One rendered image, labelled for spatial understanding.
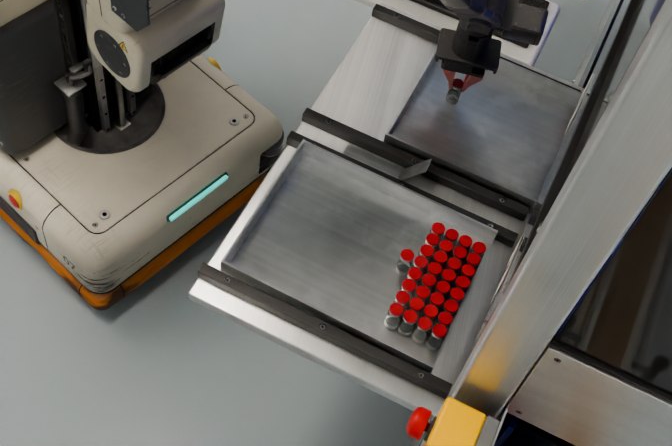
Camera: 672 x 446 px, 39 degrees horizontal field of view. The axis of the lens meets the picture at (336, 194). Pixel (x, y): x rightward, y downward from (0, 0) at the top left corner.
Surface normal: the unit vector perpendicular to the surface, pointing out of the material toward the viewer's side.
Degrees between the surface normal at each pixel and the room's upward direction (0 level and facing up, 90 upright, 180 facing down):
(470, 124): 0
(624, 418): 90
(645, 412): 90
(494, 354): 90
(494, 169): 0
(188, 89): 0
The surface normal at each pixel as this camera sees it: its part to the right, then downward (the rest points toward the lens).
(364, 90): 0.11, -0.56
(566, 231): -0.43, 0.72
